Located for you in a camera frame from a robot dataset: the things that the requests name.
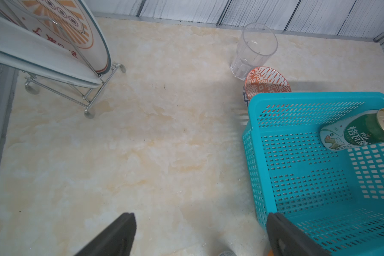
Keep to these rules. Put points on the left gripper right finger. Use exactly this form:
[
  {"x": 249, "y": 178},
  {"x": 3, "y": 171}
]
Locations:
[{"x": 288, "y": 240}]

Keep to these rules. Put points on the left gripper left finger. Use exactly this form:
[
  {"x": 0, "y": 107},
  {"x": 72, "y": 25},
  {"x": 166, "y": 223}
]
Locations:
[{"x": 115, "y": 240}]

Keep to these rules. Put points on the silver drink can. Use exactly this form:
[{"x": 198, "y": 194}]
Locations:
[{"x": 227, "y": 253}]

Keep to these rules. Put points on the teal plastic basket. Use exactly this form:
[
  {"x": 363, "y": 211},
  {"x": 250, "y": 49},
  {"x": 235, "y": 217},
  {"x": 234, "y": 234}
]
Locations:
[{"x": 334, "y": 197}]

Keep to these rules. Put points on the brown gold drink can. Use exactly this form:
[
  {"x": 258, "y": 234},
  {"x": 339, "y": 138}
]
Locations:
[{"x": 364, "y": 129}]

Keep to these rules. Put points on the red patterned bowl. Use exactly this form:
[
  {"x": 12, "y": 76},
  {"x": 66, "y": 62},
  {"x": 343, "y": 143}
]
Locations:
[{"x": 264, "y": 80}]

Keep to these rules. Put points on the clear plastic cup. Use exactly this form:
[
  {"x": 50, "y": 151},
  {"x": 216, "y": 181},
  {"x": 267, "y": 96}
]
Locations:
[{"x": 256, "y": 45}]

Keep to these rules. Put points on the patterned upright plate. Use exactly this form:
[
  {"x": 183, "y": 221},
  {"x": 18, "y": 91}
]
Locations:
[{"x": 68, "y": 24}]

